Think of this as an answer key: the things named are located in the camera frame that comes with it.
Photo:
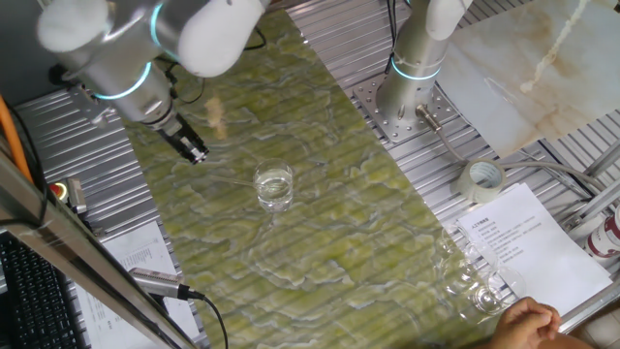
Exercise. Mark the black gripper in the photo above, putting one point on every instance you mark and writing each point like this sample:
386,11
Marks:
176,133

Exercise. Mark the clear glass stirring rod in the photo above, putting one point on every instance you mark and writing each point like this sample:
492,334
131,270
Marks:
237,182

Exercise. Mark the person's bare forearm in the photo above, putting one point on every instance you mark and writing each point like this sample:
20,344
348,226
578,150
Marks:
567,343

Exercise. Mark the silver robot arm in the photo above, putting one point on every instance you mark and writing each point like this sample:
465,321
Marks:
126,53

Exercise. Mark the glass beaker with water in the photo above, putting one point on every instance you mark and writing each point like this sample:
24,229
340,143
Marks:
273,194

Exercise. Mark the empty glass beaker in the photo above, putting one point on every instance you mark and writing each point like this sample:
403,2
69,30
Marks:
453,240
501,291
479,262

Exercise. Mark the person's bare hand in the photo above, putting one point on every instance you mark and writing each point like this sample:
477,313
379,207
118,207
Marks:
525,322

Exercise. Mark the paper sheet with printed table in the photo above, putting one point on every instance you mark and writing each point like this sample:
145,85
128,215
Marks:
140,249

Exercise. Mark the red emergency stop button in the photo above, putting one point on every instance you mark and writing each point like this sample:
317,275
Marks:
60,191

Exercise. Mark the green marble pattern mat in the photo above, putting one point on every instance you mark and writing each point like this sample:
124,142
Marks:
339,242

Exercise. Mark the black keyboard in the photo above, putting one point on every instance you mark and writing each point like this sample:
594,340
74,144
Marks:
34,300

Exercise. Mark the white tape roll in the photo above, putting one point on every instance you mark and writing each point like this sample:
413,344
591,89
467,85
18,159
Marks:
467,186

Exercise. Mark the beige marble pattern sheet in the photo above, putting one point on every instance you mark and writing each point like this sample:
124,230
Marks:
533,72

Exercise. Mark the paper sheet with text lines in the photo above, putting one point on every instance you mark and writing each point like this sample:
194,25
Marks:
542,262

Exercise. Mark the red white can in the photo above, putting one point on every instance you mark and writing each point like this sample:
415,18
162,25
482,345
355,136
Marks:
605,240

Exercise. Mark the silver ribbed camera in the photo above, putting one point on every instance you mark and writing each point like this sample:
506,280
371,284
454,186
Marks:
155,282

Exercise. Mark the shiny metal frame bar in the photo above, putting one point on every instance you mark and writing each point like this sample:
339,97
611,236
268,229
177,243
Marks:
72,247

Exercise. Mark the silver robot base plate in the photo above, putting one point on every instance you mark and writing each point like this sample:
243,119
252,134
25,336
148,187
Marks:
382,123

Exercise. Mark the aluminium frame profile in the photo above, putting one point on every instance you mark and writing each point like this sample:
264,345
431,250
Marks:
598,199
588,305

